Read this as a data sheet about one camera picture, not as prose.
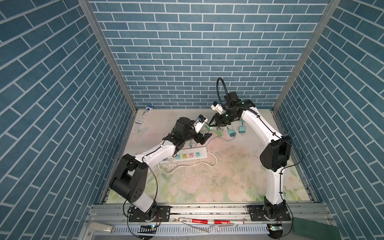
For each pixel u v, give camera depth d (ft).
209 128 2.72
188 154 3.01
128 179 1.46
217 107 2.65
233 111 2.15
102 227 2.22
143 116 3.78
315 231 2.27
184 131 2.20
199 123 2.38
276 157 1.77
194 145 3.25
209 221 2.39
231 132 3.45
